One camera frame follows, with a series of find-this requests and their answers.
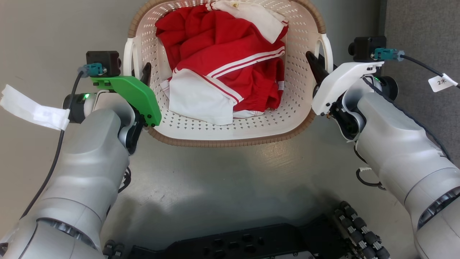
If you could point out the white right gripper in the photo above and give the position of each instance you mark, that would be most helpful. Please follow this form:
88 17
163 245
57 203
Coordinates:
337 84

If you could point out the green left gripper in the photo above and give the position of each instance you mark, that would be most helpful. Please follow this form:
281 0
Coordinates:
138 95

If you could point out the white perforated laundry basket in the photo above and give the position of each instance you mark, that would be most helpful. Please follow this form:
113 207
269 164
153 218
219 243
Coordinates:
233 131

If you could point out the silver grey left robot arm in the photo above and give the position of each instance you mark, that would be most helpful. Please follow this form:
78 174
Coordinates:
86 162

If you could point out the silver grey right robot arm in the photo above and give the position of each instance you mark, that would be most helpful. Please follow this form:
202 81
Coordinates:
399 144

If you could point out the white garment with red trim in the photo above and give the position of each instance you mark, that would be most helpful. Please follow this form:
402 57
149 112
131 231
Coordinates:
251 18
194 97

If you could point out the red garment with white stripes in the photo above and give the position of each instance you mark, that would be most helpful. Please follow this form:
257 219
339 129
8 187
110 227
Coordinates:
222 46

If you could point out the grey fabric sofa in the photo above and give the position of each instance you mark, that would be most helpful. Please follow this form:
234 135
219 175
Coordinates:
424 21

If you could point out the white tape label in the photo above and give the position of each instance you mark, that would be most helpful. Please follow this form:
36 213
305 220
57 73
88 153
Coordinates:
32 109

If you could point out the black roller wheel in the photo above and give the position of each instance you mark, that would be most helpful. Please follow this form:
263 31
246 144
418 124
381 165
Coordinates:
359 230
112 250

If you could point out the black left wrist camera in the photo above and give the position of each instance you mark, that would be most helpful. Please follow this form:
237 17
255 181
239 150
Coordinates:
104 59

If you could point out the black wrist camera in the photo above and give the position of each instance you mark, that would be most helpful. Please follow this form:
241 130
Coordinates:
363 46
104 59

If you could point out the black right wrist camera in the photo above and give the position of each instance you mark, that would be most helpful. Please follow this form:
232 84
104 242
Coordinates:
363 46

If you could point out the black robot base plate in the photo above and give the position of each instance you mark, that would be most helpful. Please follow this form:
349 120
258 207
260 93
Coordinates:
233 242

